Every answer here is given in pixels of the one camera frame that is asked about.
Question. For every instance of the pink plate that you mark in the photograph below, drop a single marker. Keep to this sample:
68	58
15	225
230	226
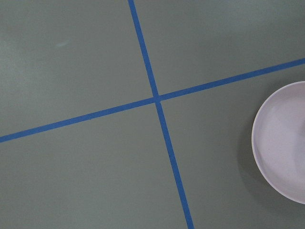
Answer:
278	141

